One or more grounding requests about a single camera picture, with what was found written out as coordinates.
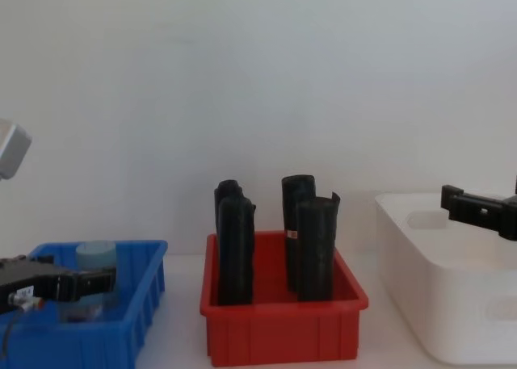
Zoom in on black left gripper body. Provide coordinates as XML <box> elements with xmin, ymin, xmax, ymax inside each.
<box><xmin>0</xmin><ymin>254</ymin><xmax>62</xmax><ymax>316</ymax></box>

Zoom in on pale blue cylinder container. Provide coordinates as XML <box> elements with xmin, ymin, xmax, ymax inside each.
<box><xmin>60</xmin><ymin>240</ymin><xmax>120</xmax><ymax>324</ymax></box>

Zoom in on blue plastic bin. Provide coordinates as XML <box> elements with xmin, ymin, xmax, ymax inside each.
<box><xmin>0</xmin><ymin>239</ymin><xmax>169</xmax><ymax>369</ymax></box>

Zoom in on white plastic bin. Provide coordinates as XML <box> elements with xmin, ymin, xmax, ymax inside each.
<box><xmin>374</xmin><ymin>190</ymin><xmax>517</xmax><ymax>366</ymax></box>

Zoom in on black rolled sheet with label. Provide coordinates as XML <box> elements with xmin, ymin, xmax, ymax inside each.
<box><xmin>280</xmin><ymin>174</ymin><xmax>317</xmax><ymax>293</ymax></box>

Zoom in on red plastic bin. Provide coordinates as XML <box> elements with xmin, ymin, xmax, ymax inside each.
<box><xmin>200</xmin><ymin>230</ymin><xmax>370</xmax><ymax>358</ymax></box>

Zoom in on thin dark gripper cable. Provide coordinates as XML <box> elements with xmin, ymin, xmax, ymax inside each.
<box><xmin>0</xmin><ymin>294</ymin><xmax>45</xmax><ymax>364</ymax></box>

